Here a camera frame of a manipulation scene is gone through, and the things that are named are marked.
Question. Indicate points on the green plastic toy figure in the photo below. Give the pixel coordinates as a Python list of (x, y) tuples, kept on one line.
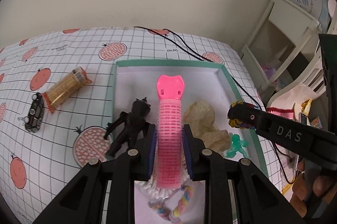
[(237, 146)]

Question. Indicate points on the cracker snack packet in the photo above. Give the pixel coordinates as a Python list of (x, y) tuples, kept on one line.
[(63, 89)]

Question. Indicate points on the person's right hand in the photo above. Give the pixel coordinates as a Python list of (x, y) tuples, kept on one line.
[(322, 186)]

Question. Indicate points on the black toy car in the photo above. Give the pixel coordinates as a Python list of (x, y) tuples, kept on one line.
[(33, 120)]

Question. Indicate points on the colourful plastic block toy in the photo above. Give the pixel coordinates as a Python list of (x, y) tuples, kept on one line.
[(241, 115)]

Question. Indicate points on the black robot toy figure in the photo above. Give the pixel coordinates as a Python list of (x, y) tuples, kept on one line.
[(134, 122)]

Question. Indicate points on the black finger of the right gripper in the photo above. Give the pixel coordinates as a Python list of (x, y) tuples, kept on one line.
[(301, 139)]

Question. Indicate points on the white wooden shelf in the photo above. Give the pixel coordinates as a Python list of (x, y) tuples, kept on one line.
[(281, 47)]

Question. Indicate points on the pink hair roller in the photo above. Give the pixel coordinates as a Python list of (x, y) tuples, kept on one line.
[(170, 90)]

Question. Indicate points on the pastel braided rope toy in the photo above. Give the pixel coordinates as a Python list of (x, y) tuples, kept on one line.
[(174, 215)]

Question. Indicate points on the teal shallow box tray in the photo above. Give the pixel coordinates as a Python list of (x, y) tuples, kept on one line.
[(208, 81)]

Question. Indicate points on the colourful snack packets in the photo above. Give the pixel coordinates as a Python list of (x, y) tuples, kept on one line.
[(304, 115)]

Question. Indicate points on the pomegranate grid tablecloth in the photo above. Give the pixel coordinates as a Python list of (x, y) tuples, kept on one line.
[(36, 166)]

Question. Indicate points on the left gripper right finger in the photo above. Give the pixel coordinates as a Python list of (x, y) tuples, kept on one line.
[(193, 148)]

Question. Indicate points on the pink knitted cloth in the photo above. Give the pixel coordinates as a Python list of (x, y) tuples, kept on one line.
[(285, 113)]

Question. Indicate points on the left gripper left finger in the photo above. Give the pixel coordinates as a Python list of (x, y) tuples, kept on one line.
[(146, 149)]

